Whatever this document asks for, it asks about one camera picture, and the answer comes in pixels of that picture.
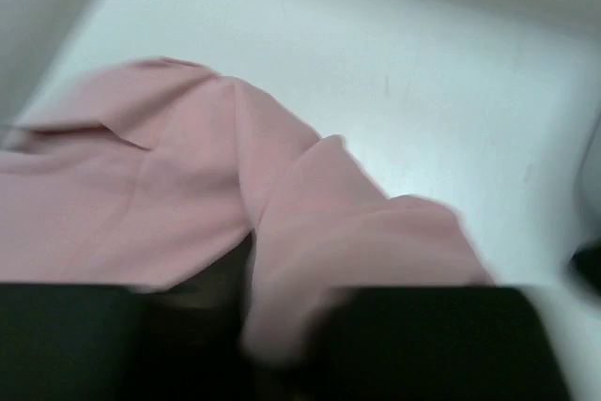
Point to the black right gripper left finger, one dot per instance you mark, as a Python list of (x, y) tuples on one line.
[(111, 342)]

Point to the pink trousers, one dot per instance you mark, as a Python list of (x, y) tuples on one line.
[(149, 172)]

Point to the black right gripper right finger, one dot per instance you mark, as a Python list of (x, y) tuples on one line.
[(429, 343)]

